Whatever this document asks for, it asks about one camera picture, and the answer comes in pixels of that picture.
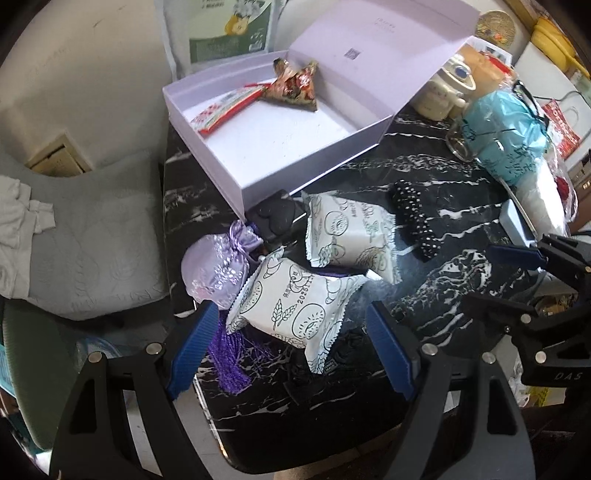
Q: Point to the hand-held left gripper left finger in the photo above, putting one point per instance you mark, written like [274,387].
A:
[194,350]

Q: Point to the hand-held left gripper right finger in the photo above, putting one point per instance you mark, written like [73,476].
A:
[390,355]

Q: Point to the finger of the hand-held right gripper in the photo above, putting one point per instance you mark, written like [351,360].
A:
[512,256]
[498,309]

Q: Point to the purple tasselled sachet pouch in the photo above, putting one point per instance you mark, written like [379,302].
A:
[217,267]

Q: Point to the black dotted hair claw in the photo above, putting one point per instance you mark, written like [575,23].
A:
[418,217]

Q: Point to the white snack packet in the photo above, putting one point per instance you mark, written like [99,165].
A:
[291,309]
[351,235]

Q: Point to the black heart case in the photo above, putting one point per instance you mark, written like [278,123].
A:
[277,214]

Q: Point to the lavender gift box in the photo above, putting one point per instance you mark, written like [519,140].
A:
[277,138]

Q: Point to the white flat device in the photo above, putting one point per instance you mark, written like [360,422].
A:
[517,224]

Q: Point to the blue plastic bag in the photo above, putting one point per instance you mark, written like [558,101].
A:
[503,138]

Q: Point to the clear glass cup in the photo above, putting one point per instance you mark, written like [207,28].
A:
[459,143]

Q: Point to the red patterned packet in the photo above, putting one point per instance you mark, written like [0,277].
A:
[561,129]

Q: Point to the grey quilted pillow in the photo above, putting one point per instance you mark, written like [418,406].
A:
[92,240]

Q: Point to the black eyeglasses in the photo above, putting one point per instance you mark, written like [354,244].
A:
[531,99]

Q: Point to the white cloth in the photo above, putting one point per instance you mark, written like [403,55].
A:
[21,230]

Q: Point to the yellow plastic item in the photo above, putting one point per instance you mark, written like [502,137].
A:
[554,39]

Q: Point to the round wicker item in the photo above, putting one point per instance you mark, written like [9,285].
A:
[495,26]

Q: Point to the red and white flat pouch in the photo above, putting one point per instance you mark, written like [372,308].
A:
[221,110]

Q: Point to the patterned triangular sachet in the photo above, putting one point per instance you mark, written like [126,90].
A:
[293,85]

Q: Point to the green and white poster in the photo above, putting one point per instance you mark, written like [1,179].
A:
[231,37]

